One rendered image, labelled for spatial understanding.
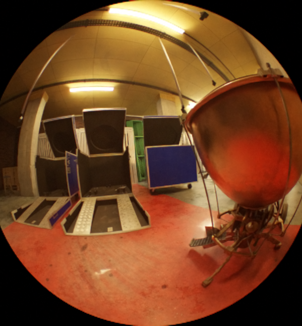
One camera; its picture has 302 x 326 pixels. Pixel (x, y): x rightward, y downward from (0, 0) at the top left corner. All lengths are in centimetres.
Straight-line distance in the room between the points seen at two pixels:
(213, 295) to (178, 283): 20
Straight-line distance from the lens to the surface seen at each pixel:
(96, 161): 267
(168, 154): 200
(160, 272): 70
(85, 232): 114
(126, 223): 112
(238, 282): 72
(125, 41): 284
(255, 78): 30
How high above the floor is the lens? 60
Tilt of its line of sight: 1 degrees up
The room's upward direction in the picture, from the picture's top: 5 degrees counter-clockwise
